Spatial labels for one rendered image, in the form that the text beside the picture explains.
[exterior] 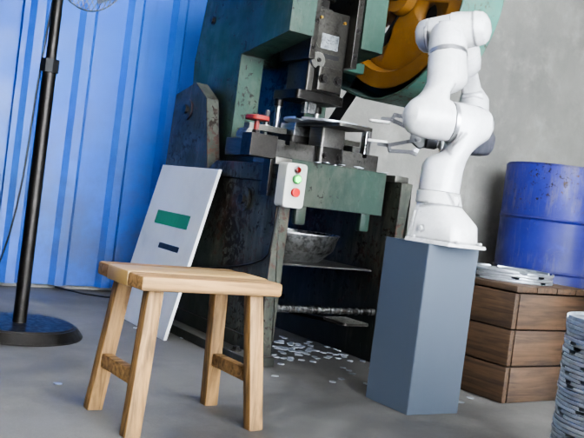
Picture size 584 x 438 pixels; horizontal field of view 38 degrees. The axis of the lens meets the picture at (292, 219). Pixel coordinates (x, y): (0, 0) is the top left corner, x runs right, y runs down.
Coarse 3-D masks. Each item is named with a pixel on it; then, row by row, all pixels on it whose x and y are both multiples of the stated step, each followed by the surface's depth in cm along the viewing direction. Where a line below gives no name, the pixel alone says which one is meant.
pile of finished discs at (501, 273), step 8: (480, 264) 288; (488, 264) 289; (480, 272) 266; (488, 272) 263; (496, 272) 262; (504, 272) 261; (512, 272) 261; (520, 272) 269; (528, 272) 279; (536, 272) 283; (496, 280) 262; (504, 280) 261; (512, 280) 261; (520, 280) 261; (528, 280) 261; (536, 280) 262; (544, 280) 264; (552, 280) 272
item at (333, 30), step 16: (336, 16) 289; (320, 32) 286; (336, 32) 290; (320, 48) 287; (336, 48) 290; (304, 64) 287; (320, 64) 286; (336, 64) 291; (288, 80) 295; (304, 80) 286; (320, 80) 284; (336, 80) 287
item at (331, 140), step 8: (312, 128) 284; (320, 128) 280; (328, 128) 280; (336, 128) 278; (344, 128) 274; (352, 128) 271; (360, 128) 272; (368, 128) 274; (312, 136) 284; (320, 136) 280; (328, 136) 281; (336, 136) 282; (344, 136) 284; (312, 144) 283; (320, 144) 280; (328, 144) 281; (336, 144) 283; (320, 152) 280; (328, 152) 281; (336, 152) 283; (320, 160) 280; (328, 160) 282; (336, 160) 283
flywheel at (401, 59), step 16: (400, 0) 312; (416, 0) 309; (432, 0) 302; (448, 0) 295; (400, 16) 316; (416, 16) 309; (432, 16) 318; (400, 32) 316; (384, 48) 322; (400, 48) 315; (416, 48) 307; (368, 64) 326; (384, 64) 321; (400, 64) 314; (416, 64) 301; (368, 80) 323; (384, 80) 315; (400, 80) 307
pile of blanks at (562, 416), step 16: (576, 336) 172; (576, 352) 175; (576, 368) 170; (560, 384) 180; (576, 384) 169; (560, 400) 175; (576, 400) 169; (560, 416) 174; (576, 416) 168; (560, 432) 173; (576, 432) 168
